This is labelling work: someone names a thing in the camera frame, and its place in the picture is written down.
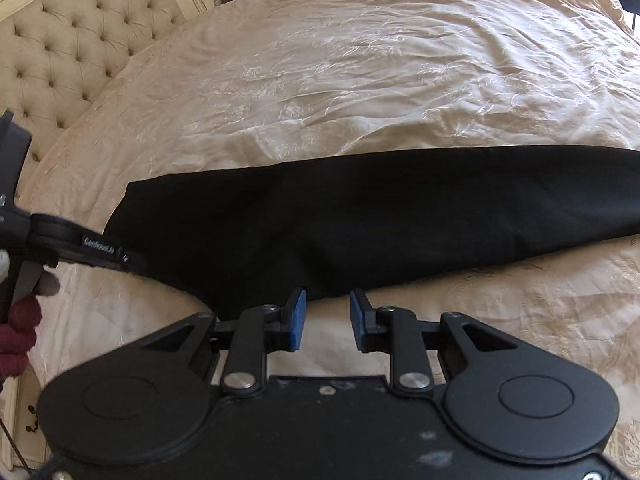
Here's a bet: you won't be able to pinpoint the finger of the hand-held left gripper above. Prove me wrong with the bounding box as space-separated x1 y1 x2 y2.
55 249 147 277

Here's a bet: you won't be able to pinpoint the cream embroidered bed cover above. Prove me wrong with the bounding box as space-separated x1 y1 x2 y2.
20 0 640 480

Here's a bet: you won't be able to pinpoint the person's left forearm maroon sleeve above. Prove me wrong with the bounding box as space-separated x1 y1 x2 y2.
0 292 43 383

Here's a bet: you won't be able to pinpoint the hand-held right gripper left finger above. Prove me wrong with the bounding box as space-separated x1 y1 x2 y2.
141 287 307 397

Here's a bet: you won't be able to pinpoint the cream tufted headboard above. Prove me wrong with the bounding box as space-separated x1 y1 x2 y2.
0 0 213 163

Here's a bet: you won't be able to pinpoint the black pants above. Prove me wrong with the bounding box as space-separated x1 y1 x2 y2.
102 147 640 323

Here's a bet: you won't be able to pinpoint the thin black cable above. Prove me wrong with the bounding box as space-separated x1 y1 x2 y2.
0 410 32 476

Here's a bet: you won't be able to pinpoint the person's left hand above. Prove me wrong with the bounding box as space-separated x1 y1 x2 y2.
29 270 62 299

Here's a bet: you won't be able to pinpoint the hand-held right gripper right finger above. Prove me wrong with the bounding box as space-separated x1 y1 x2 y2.
349 288 521 395

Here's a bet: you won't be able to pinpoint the white bedside cabinet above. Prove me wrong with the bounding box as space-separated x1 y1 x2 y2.
0 365 53 468

